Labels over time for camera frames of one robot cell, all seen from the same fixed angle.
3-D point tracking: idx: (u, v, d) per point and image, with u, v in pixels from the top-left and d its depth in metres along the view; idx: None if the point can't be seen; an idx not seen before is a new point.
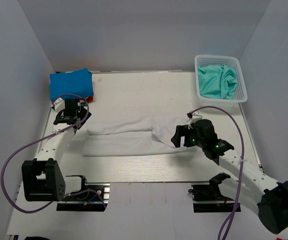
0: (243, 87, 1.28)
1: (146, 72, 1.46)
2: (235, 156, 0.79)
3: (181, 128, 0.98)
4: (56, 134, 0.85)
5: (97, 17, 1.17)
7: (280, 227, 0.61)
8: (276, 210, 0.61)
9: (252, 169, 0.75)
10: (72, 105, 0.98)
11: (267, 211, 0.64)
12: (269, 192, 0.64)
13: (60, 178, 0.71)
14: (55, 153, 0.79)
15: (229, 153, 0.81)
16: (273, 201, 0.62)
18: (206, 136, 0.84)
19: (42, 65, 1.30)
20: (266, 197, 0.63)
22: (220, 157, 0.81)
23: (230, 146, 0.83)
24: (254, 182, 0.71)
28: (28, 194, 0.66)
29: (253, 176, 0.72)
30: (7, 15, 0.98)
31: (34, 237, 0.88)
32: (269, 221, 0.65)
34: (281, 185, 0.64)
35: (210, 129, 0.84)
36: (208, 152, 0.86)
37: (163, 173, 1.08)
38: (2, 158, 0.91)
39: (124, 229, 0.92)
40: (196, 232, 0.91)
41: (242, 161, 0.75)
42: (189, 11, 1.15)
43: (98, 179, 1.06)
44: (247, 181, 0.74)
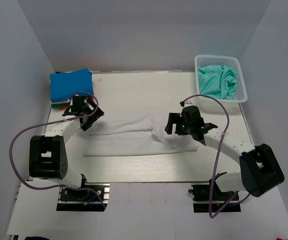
0: (243, 87, 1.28)
1: (146, 72, 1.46)
2: (218, 132, 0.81)
3: (174, 116, 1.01)
4: (65, 121, 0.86)
5: (96, 17, 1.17)
7: (261, 189, 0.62)
8: (255, 171, 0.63)
9: (232, 139, 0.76)
10: (79, 102, 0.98)
11: (247, 174, 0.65)
12: (247, 154, 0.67)
13: (64, 156, 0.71)
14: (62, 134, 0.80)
15: (213, 131, 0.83)
16: (251, 162, 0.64)
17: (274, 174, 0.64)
18: (193, 120, 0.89)
19: (42, 65, 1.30)
20: (245, 159, 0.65)
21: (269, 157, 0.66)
22: (206, 135, 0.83)
23: (215, 125, 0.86)
24: (234, 149, 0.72)
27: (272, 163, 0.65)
28: (32, 169, 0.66)
29: (233, 144, 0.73)
30: (7, 15, 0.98)
31: (34, 237, 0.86)
32: (251, 186, 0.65)
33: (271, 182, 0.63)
34: (258, 147, 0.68)
35: (195, 112, 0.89)
36: (195, 135, 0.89)
37: (163, 173, 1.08)
38: (2, 158, 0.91)
39: (124, 229, 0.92)
40: (196, 232, 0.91)
41: (223, 134, 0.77)
42: (189, 11, 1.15)
43: (98, 179, 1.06)
44: (228, 150, 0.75)
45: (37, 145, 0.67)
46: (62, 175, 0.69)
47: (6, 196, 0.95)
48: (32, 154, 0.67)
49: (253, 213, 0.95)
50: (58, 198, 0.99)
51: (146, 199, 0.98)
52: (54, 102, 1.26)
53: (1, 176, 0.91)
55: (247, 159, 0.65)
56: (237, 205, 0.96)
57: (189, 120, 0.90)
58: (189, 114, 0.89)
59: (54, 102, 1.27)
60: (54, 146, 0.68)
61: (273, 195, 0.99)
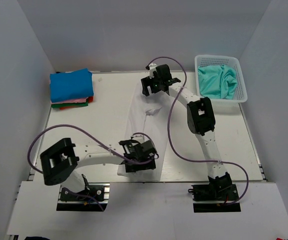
0: (243, 87, 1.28)
1: (146, 72, 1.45)
2: (180, 85, 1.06)
3: (146, 80, 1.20)
4: (108, 150, 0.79)
5: (96, 17, 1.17)
7: (198, 127, 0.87)
8: (195, 115, 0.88)
9: (189, 91, 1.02)
10: (147, 147, 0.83)
11: (191, 118, 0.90)
12: (193, 103, 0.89)
13: (66, 175, 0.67)
14: (85, 159, 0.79)
15: (176, 84, 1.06)
16: (194, 109, 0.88)
17: (209, 119, 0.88)
18: (161, 75, 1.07)
19: (42, 65, 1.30)
20: (190, 107, 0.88)
21: (208, 107, 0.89)
22: (170, 88, 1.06)
23: (179, 80, 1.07)
24: (186, 98, 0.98)
27: (210, 111, 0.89)
28: (43, 153, 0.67)
29: (186, 95, 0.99)
30: (7, 15, 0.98)
31: (34, 237, 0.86)
32: (192, 126, 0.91)
33: (207, 123, 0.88)
34: (203, 100, 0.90)
35: (164, 68, 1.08)
36: (163, 87, 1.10)
37: (163, 173, 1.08)
38: (2, 158, 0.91)
39: (124, 229, 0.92)
40: (196, 231, 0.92)
41: (183, 87, 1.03)
42: (189, 11, 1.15)
43: (99, 179, 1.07)
44: (183, 100, 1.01)
45: (60, 146, 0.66)
46: (50, 184, 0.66)
47: (6, 196, 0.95)
48: (53, 147, 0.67)
49: (253, 213, 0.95)
50: (58, 198, 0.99)
51: (146, 199, 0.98)
52: (54, 102, 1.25)
53: (0, 175, 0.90)
55: (191, 107, 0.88)
56: (237, 205, 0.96)
57: (159, 75, 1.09)
58: (159, 70, 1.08)
59: (54, 102, 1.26)
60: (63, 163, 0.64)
61: (273, 195, 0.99)
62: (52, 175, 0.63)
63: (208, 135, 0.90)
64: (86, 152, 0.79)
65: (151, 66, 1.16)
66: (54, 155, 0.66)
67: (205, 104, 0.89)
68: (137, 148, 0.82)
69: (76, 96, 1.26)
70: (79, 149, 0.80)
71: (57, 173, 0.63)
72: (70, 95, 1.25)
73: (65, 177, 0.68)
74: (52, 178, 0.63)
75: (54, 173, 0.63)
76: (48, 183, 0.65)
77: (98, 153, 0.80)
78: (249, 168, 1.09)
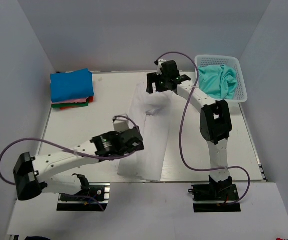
0: (243, 87, 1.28)
1: (146, 72, 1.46)
2: (190, 84, 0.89)
3: (152, 76, 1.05)
4: (73, 154, 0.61)
5: (96, 17, 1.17)
7: (212, 134, 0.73)
8: (210, 121, 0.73)
9: (201, 92, 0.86)
10: (126, 138, 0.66)
11: (204, 123, 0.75)
12: (208, 107, 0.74)
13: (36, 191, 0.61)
14: (47, 172, 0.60)
15: (186, 83, 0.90)
16: (209, 114, 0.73)
17: (225, 125, 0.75)
18: (168, 71, 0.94)
19: (43, 65, 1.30)
20: (205, 112, 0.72)
21: (225, 111, 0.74)
22: (178, 86, 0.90)
23: (189, 78, 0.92)
24: (199, 101, 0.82)
27: (226, 116, 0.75)
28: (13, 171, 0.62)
29: (199, 97, 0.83)
30: (7, 14, 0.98)
31: (34, 237, 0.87)
32: (205, 133, 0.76)
33: (222, 130, 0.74)
34: (219, 102, 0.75)
35: (171, 64, 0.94)
36: (169, 85, 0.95)
37: (164, 173, 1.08)
38: (2, 158, 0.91)
39: (124, 229, 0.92)
40: (196, 232, 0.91)
41: (194, 87, 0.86)
42: (189, 11, 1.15)
43: (99, 178, 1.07)
44: (194, 102, 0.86)
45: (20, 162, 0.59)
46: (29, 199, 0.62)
47: (6, 196, 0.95)
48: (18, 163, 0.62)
49: (253, 213, 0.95)
50: (58, 198, 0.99)
51: (147, 199, 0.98)
52: (54, 102, 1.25)
53: (1, 175, 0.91)
55: (206, 111, 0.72)
56: (237, 205, 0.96)
57: (165, 72, 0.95)
58: (166, 66, 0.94)
59: (54, 102, 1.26)
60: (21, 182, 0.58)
61: (273, 195, 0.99)
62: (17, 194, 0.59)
63: (220, 143, 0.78)
64: (48, 164, 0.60)
65: (160, 61, 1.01)
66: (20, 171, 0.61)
67: (221, 108, 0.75)
68: (115, 140, 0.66)
69: (76, 95, 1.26)
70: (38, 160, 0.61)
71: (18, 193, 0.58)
72: (70, 95, 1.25)
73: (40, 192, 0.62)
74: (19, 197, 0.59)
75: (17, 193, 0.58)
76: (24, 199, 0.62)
77: (62, 160, 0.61)
78: (249, 168, 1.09)
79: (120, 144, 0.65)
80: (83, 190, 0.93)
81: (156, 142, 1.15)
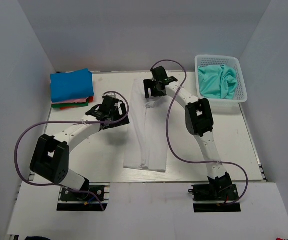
0: (243, 87, 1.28)
1: (146, 72, 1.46)
2: (177, 85, 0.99)
3: (148, 82, 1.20)
4: (82, 123, 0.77)
5: (96, 17, 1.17)
7: (196, 128, 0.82)
8: (194, 118, 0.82)
9: (187, 92, 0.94)
10: (109, 103, 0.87)
11: (189, 119, 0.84)
12: (192, 105, 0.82)
13: (66, 163, 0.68)
14: (71, 140, 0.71)
15: (173, 84, 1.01)
16: (192, 112, 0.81)
17: (208, 120, 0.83)
18: (156, 75, 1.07)
19: (43, 65, 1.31)
20: (188, 109, 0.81)
21: (206, 108, 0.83)
22: (166, 87, 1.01)
23: (176, 79, 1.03)
24: (184, 100, 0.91)
27: (208, 113, 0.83)
28: (33, 163, 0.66)
29: (184, 96, 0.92)
30: (7, 15, 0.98)
31: (34, 237, 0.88)
32: (190, 127, 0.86)
33: (205, 125, 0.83)
34: (202, 100, 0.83)
35: (159, 69, 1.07)
36: (159, 87, 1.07)
37: (164, 173, 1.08)
38: (2, 158, 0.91)
39: (124, 228, 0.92)
40: (196, 231, 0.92)
41: (179, 87, 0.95)
42: (189, 11, 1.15)
43: (99, 178, 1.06)
44: (180, 100, 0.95)
45: (42, 146, 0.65)
46: (58, 180, 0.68)
47: (6, 196, 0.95)
48: (37, 151, 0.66)
49: (253, 213, 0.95)
50: (58, 198, 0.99)
51: (146, 199, 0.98)
52: (54, 102, 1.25)
53: (1, 175, 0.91)
55: (190, 109, 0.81)
56: (237, 205, 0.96)
57: (155, 76, 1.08)
58: (154, 70, 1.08)
59: (54, 102, 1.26)
60: (55, 153, 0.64)
61: (273, 195, 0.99)
62: (55, 169, 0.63)
63: (206, 135, 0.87)
64: (68, 134, 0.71)
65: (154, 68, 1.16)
66: (43, 156, 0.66)
67: (203, 106, 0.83)
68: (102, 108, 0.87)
69: (76, 96, 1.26)
70: (58, 136, 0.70)
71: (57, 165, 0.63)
72: (70, 96, 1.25)
73: (67, 165, 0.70)
74: (57, 171, 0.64)
75: (54, 167, 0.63)
76: (56, 180, 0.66)
77: (76, 130, 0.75)
78: (249, 168, 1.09)
79: (107, 109, 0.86)
80: (84, 185, 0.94)
81: (156, 142, 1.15)
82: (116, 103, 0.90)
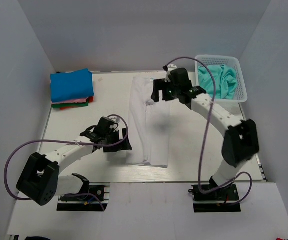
0: (243, 87, 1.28)
1: (146, 72, 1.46)
2: (207, 99, 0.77)
3: (158, 83, 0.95)
4: (75, 144, 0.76)
5: (96, 17, 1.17)
7: (238, 160, 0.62)
8: (237, 146, 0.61)
9: (222, 110, 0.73)
10: (104, 125, 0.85)
11: (228, 147, 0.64)
12: (232, 129, 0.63)
13: (54, 184, 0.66)
14: (62, 160, 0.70)
15: (201, 96, 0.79)
16: (234, 136, 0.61)
17: (252, 148, 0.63)
18: (181, 83, 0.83)
19: (43, 65, 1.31)
20: (230, 134, 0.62)
21: (252, 133, 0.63)
22: (192, 101, 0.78)
23: (204, 91, 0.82)
24: (220, 121, 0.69)
27: (254, 139, 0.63)
28: (20, 182, 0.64)
29: (220, 115, 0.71)
30: (7, 15, 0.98)
31: (34, 237, 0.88)
32: (228, 156, 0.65)
33: (249, 155, 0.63)
34: (245, 122, 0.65)
35: (183, 74, 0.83)
36: (182, 98, 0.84)
37: (163, 172, 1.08)
38: (2, 158, 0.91)
39: (124, 229, 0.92)
40: (196, 231, 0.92)
41: (212, 103, 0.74)
42: (189, 11, 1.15)
43: (99, 179, 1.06)
44: (214, 120, 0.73)
45: (32, 164, 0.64)
46: (43, 202, 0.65)
47: (6, 196, 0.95)
48: (26, 169, 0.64)
49: (253, 213, 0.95)
50: (58, 198, 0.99)
51: (147, 199, 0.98)
52: (54, 102, 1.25)
53: (1, 176, 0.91)
55: (232, 134, 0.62)
56: (237, 205, 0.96)
57: (176, 83, 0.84)
58: (177, 76, 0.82)
59: (54, 102, 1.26)
60: (44, 173, 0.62)
61: (273, 195, 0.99)
62: (42, 188, 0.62)
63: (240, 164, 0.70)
64: (60, 154, 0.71)
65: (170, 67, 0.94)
66: (31, 175, 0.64)
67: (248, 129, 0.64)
68: (97, 131, 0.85)
69: (75, 96, 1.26)
70: (49, 155, 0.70)
71: (44, 185, 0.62)
72: (70, 96, 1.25)
73: (55, 187, 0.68)
74: (43, 192, 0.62)
75: (41, 188, 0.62)
76: (42, 201, 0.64)
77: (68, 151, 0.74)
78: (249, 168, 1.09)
79: (102, 132, 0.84)
80: (84, 184, 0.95)
81: (156, 142, 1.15)
82: (112, 125, 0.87)
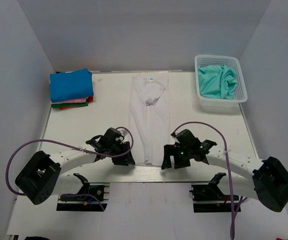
0: (243, 87, 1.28)
1: (146, 72, 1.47)
2: (220, 149, 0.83)
3: (170, 148, 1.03)
4: (80, 151, 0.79)
5: (96, 17, 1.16)
7: (281, 202, 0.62)
8: (271, 187, 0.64)
9: (238, 156, 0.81)
10: (110, 137, 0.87)
11: (265, 193, 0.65)
12: (260, 172, 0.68)
13: (51, 186, 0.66)
14: (64, 163, 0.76)
15: (213, 148, 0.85)
16: (265, 179, 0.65)
17: (287, 184, 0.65)
18: (189, 142, 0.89)
19: (43, 65, 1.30)
20: (259, 178, 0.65)
21: (279, 169, 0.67)
22: (208, 155, 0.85)
23: (213, 142, 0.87)
24: (242, 167, 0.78)
27: (284, 174, 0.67)
28: (18, 177, 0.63)
29: (241, 163, 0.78)
30: (7, 14, 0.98)
31: (34, 237, 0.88)
32: (271, 203, 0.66)
33: None
34: (268, 162, 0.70)
35: (188, 133, 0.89)
36: (196, 156, 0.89)
37: (163, 172, 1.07)
38: (2, 159, 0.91)
39: (124, 229, 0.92)
40: (195, 231, 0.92)
41: (226, 151, 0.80)
42: (189, 11, 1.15)
43: (99, 179, 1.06)
44: (236, 168, 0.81)
45: (36, 161, 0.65)
46: (37, 201, 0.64)
47: (6, 196, 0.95)
48: (27, 165, 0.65)
49: (253, 213, 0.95)
50: (58, 198, 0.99)
51: (147, 199, 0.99)
52: (54, 102, 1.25)
53: (0, 176, 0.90)
55: (262, 177, 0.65)
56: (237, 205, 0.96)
57: (185, 144, 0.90)
58: (183, 138, 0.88)
59: (54, 102, 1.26)
60: (46, 172, 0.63)
61: None
62: (40, 187, 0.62)
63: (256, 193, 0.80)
64: (63, 157, 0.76)
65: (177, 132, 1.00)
66: (32, 172, 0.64)
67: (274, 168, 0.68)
68: (103, 142, 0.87)
69: (75, 96, 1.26)
70: (54, 156, 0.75)
71: (44, 184, 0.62)
72: (70, 96, 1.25)
73: (51, 188, 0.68)
74: (41, 191, 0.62)
75: (39, 186, 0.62)
76: (36, 200, 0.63)
77: (72, 155, 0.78)
78: None
79: (107, 143, 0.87)
80: (84, 186, 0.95)
81: (156, 142, 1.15)
82: (118, 137, 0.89)
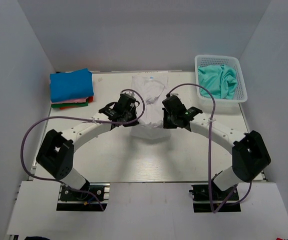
0: (242, 87, 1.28)
1: (146, 72, 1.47)
2: (205, 118, 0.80)
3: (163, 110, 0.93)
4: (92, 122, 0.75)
5: (96, 17, 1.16)
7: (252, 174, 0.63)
8: (246, 159, 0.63)
9: (222, 126, 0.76)
10: (124, 103, 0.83)
11: (240, 164, 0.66)
12: (239, 143, 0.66)
13: (69, 160, 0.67)
14: (78, 139, 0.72)
15: (199, 117, 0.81)
16: (244, 151, 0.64)
17: (262, 158, 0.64)
18: (174, 109, 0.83)
19: (42, 65, 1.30)
20: (236, 148, 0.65)
21: (258, 142, 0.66)
22: (191, 122, 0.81)
23: (199, 110, 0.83)
24: (224, 137, 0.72)
27: (261, 148, 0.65)
28: (38, 157, 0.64)
29: (223, 133, 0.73)
30: (7, 15, 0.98)
31: (34, 237, 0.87)
32: (242, 173, 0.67)
33: (261, 166, 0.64)
34: (249, 134, 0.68)
35: (175, 100, 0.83)
36: (180, 123, 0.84)
37: (162, 172, 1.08)
38: (2, 158, 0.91)
39: (124, 228, 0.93)
40: (195, 231, 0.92)
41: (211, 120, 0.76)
42: (189, 12, 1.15)
43: (98, 179, 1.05)
44: (217, 138, 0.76)
45: (49, 140, 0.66)
46: (59, 177, 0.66)
47: (6, 197, 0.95)
48: (43, 145, 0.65)
49: (253, 213, 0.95)
50: (58, 198, 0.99)
51: (147, 199, 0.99)
52: (54, 102, 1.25)
53: (0, 176, 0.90)
55: (239, 148, 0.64)
56: (237, 205, 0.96)
57: (170, 109, 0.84)
58: (169, 103, 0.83)
59: (54, 102, 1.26)
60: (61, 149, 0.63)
61: (273, 195, 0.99)
62: (59, 163, 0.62)
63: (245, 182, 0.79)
64: (76, 132, 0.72)
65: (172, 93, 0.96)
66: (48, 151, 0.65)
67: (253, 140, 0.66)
68: (117, 108, 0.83)
69: (75, 96, 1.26)
70: (66, 133, 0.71)
71: (62, 159, 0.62)
72: (70, 96, 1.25)
73: (71, 163, 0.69)
74: (60, 167, 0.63)
75: (58, 163, 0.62)
76: (59, 175, 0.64)
77: (86, 128, 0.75)
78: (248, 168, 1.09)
79: (122, 110, 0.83)
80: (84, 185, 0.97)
81: None
82: (132, 103, 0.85)
